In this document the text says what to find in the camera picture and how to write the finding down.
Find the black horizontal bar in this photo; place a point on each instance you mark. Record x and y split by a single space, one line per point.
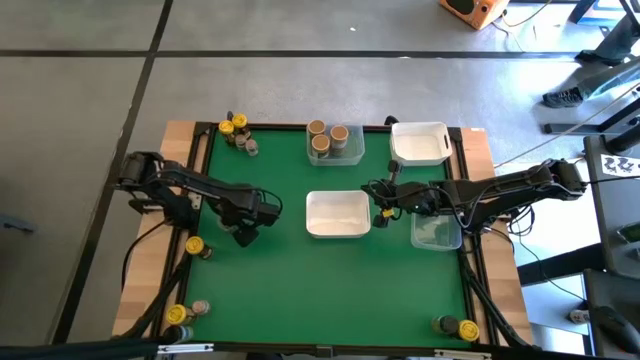
75 350

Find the white power adapter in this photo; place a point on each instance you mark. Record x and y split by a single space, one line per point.
580 316

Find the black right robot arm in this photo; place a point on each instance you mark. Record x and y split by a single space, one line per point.
500 187

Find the dark grey desk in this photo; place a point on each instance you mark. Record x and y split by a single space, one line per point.
615 210
600 290

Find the black stand foot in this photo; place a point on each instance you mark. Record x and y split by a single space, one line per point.
575 128

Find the silver metal bracket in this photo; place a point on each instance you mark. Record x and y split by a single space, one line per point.
185 348
462 354

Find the white plastic bin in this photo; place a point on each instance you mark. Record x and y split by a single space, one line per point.
337 220

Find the orange speaker box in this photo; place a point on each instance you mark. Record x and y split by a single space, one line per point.
472 11

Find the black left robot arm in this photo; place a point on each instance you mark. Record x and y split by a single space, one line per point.
200 182

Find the black table frame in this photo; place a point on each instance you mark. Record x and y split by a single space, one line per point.
280 126

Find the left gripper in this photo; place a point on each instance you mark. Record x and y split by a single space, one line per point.
255 210

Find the black computer mouse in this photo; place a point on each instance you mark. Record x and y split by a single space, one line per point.
617 327

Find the white paper with black marks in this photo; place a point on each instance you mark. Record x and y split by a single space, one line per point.
620 165

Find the clear plastic bin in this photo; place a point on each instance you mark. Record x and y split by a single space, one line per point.
352 156
435 241

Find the person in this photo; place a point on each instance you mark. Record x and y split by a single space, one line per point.
562 97

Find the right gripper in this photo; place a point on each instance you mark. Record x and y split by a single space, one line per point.
415 197

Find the green table mat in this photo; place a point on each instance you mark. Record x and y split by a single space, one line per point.
320 290

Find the black clamp knob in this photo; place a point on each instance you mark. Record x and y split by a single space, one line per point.
230 116
391 120

